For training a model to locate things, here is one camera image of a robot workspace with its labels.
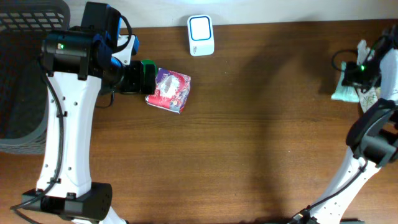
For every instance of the green lidded jar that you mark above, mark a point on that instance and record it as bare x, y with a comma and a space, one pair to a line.
149, 74

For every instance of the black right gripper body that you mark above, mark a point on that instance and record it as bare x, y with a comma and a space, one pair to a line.
364, 73

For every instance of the grey plastic basket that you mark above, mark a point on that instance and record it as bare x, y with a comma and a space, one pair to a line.
24, 99

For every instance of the red purple snack packet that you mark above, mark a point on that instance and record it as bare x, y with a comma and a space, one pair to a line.
171, 91

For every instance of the teal wet wipes packet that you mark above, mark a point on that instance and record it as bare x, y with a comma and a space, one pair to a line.
345, 93

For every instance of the white barcode scanner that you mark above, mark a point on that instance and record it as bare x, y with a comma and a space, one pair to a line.
200, 35

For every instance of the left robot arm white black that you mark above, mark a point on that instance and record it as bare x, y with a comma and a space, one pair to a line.
78, 65

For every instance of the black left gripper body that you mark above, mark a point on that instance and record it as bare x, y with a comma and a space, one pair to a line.
132, 79

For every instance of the white floral tube gold cap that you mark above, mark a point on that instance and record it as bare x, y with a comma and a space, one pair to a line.
368, 99

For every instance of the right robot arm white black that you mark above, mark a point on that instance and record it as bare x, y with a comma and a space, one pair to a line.
370, 146

